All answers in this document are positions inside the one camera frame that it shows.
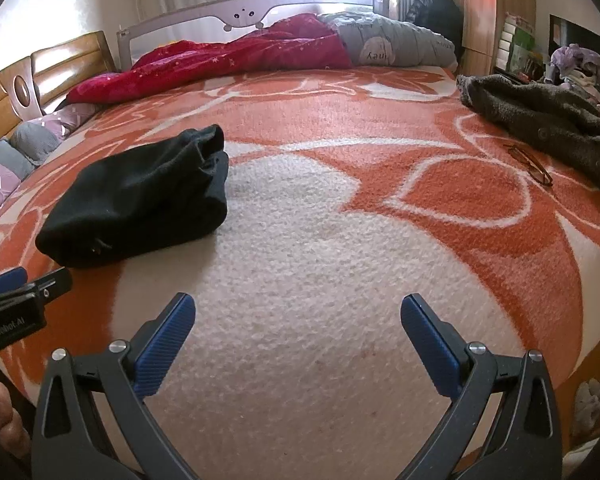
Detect wooden wardrobe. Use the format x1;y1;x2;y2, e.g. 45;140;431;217
442;0;536;77

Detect stack of green white boxes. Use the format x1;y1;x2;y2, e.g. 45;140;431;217
497;12;536;73

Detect red quilt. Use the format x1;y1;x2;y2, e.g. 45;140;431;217
66;12;353;106

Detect black bag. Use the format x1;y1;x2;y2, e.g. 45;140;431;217
407;0;464;53

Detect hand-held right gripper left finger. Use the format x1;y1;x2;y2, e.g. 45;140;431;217
30;292;198;480

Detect black pants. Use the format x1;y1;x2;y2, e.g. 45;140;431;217
35;124;229;268

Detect person's left hand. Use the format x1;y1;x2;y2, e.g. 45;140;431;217
0;380;33;467

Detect grey brown fluffy jacket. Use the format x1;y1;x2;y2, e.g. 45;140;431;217
456;74;600;196

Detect purple grey patchwork pillow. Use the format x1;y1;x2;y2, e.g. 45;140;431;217
0;139;37;233
10;102;102;167

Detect black screen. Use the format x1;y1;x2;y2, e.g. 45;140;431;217
550;14;600;61

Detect orange white floral blanket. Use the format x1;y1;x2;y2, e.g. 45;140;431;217
0;62;600;480

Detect brown eyeglasses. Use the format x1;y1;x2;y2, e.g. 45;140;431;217
504;143;554;187

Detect pile of clothes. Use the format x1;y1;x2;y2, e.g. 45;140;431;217
544;42;600;121

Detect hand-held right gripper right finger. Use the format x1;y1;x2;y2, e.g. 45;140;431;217
400;293;564;480

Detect wooden headboard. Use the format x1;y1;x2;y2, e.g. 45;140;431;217
0;30;119;157

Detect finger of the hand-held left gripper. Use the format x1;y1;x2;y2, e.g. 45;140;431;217
28;267;74;307
0;267;29;299

